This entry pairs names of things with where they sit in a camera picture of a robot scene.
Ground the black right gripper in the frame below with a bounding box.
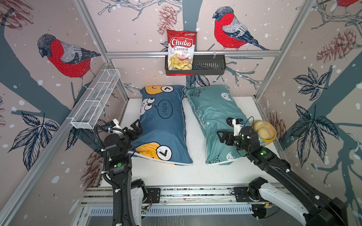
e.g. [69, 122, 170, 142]
[217, 129, 251, 155]

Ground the blue cartoon pillow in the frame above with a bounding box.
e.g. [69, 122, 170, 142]
[132, 85, 193, 165]

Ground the teal cat pillow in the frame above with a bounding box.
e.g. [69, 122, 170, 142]
[185, 85, 252, 165]

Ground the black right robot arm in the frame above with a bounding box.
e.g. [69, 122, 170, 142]
[217, 127, 348, 226]

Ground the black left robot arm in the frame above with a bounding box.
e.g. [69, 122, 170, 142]
[93, 120, 148, 226]

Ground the beige bread roll upper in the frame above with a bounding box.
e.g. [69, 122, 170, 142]
[253, 121, 266, 132]

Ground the beige bread roll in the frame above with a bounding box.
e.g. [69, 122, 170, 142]
[257, 129, 274, 140]
[253, 121, 266, 132]

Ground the beige bread roll lower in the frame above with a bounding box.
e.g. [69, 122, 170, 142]
[257, 129, 274, 140]

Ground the yellow bowl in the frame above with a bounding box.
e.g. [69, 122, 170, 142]
[252, 120, 277, 144]

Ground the red Chuba chips bag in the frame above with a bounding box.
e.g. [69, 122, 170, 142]
[166, 30, 197, 76]

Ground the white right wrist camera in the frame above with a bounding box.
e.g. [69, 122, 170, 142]
[232, 119, 244, 136]

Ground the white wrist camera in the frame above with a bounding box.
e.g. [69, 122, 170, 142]
[232, 119, 244, 136]
[106, 119, 121, 130]

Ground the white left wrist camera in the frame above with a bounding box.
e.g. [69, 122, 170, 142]
[106, 119, 121, 130]

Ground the white wire basket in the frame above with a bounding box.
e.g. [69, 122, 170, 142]
[71, 69, 120, 130]

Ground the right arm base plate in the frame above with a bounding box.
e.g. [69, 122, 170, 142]
[231, 187, 254, 202]

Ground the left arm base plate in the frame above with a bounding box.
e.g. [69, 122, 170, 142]
[143, 188, 161, 204]

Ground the black wall basket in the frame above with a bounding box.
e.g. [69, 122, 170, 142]
[165, 55, 226, 75]

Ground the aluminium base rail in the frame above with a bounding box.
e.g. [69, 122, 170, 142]
[79, 183, 314, 217]

